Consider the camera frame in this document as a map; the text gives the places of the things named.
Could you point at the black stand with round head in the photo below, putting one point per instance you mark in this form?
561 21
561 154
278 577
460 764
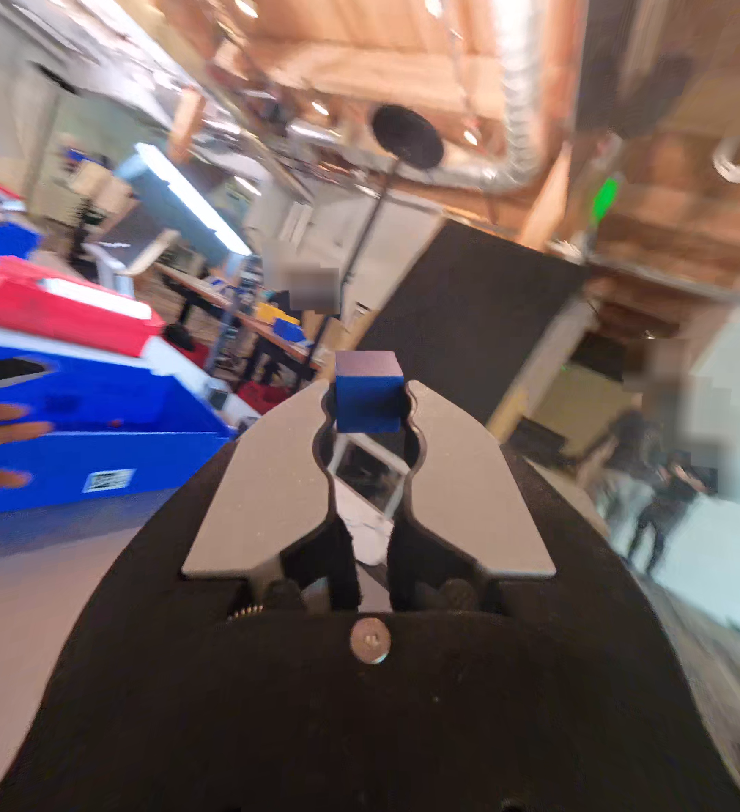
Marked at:
408 136

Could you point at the small blue storage bin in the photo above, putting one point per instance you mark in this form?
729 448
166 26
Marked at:
287 330

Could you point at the blue cube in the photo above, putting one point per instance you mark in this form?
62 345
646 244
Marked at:
370 399

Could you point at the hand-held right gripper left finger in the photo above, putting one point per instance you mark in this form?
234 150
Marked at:
262 501

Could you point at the red storage bin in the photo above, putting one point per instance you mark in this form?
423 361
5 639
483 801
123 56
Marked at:
59 330

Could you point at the studio light panel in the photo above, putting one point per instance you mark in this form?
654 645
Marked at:
173 190

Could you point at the silver air duct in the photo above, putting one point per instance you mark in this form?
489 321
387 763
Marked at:
528 63

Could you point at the yellow storage bin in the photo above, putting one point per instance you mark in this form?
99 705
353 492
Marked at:
275 313

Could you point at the black panel board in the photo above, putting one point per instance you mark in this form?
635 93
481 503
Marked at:
471 317

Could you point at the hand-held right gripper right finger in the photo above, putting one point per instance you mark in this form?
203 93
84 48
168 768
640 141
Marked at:
478 501

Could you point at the person's left hand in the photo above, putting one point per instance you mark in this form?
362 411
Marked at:
8 434

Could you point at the white flat slab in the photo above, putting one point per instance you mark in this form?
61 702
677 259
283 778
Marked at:
97 298

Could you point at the large blue storage bin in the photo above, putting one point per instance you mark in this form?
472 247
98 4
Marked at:
154 457

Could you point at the white framed glass panel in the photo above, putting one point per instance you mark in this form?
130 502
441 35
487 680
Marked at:
370 476

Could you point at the green exit sign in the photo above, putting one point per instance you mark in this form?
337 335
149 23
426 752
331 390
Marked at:
606 200

